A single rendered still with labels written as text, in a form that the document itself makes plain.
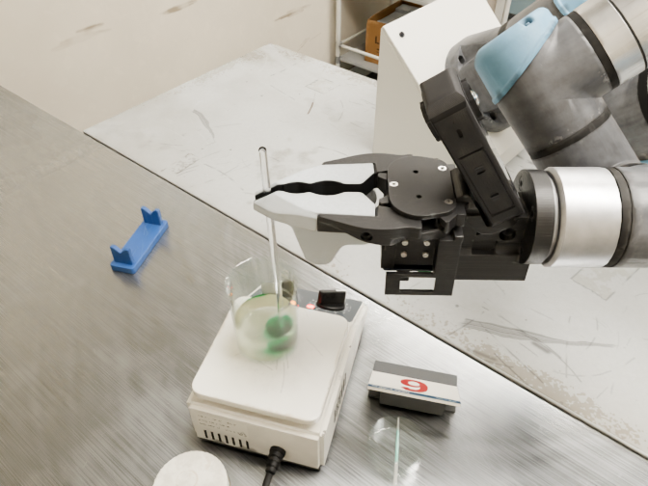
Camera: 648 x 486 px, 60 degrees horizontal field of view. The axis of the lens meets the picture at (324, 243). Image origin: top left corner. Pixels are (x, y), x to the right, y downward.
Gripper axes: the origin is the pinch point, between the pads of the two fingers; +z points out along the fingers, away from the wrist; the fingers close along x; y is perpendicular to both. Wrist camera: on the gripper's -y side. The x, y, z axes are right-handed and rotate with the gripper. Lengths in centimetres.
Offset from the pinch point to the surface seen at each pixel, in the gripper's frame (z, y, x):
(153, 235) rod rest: 20.7, 24.8, 22.7
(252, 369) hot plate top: 2.8, 17.4, -3.5
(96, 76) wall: 78, 57, 136
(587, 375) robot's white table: -31.8, 27.0, 3.2
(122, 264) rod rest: 23.2, 24.7, 17.0
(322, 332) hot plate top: -3.3, 17.6, 1.0
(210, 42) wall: 49, 63, 176
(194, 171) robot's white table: 19, 26, 39
